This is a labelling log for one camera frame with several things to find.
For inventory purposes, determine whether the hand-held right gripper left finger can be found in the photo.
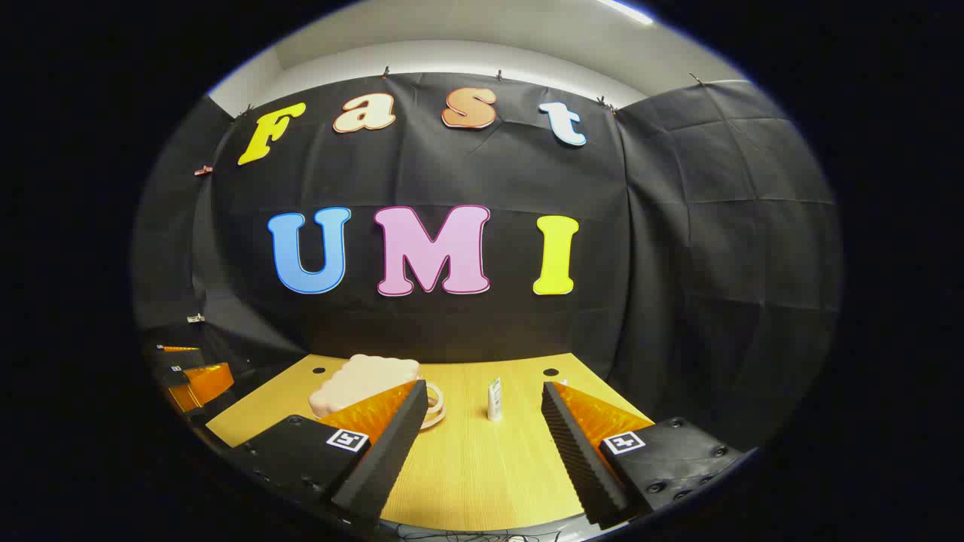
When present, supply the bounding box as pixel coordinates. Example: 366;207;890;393
224;379;429;530

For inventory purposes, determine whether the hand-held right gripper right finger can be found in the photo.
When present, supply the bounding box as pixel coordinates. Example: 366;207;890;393
540;381;756;529

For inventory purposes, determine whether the pink suitcase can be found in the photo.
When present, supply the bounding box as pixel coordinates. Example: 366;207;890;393
308;354;447;431

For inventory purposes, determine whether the black backdrop cloth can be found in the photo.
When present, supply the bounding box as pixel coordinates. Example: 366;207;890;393
132;72;843;452

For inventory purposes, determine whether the ceiling light strip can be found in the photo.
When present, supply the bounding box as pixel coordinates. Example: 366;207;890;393
599;0;654;26

